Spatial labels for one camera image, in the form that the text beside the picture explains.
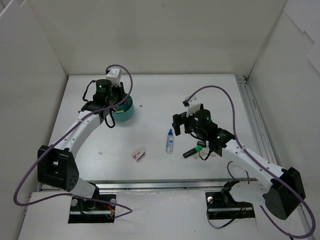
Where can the aluminium rail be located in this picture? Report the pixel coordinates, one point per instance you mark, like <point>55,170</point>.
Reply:
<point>161,184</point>
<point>258,129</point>

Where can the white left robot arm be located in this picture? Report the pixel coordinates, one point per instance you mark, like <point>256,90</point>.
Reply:
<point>57,167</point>

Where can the yellow cap black highlighter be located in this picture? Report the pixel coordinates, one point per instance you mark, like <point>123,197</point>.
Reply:
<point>202,144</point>

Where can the white eraser left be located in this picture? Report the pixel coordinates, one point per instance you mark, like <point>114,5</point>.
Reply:
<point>196,155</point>

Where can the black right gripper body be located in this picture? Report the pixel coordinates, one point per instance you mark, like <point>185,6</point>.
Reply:
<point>180,123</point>

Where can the aluminium front rail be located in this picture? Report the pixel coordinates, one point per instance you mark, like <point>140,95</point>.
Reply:
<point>161,184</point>

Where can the teal round desk organizer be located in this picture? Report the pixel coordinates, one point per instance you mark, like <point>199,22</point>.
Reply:
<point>128,111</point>

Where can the pink mini stapler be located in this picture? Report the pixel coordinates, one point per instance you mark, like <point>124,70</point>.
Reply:
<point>138,154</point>

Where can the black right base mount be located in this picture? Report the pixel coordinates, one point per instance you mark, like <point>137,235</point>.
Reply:
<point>222,206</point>

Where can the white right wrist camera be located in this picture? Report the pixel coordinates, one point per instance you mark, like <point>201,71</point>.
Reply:
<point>193,105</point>

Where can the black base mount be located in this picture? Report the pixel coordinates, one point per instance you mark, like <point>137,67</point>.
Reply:
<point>222,206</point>
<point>82,211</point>

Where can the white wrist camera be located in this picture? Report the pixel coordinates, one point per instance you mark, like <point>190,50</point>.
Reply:
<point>114,75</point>
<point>193,105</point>

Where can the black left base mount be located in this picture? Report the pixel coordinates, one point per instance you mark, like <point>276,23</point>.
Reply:
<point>82,211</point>

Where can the aluminium right rail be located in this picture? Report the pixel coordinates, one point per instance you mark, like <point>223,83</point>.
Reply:
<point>258,129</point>

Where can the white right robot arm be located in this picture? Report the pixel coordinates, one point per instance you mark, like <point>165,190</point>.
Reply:
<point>284,186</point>

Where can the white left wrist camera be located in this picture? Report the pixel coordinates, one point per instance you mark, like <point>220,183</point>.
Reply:
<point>114,75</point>

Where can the clear blue spray bottle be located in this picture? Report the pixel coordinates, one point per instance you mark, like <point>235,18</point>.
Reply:
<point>169,142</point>

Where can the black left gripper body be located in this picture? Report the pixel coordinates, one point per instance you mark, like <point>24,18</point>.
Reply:
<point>119,93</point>

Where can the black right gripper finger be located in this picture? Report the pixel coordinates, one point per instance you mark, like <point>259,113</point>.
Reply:
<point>179,119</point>
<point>177,128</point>

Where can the green cap black highlighter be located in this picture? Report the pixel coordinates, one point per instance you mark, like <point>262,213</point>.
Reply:
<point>192,151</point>

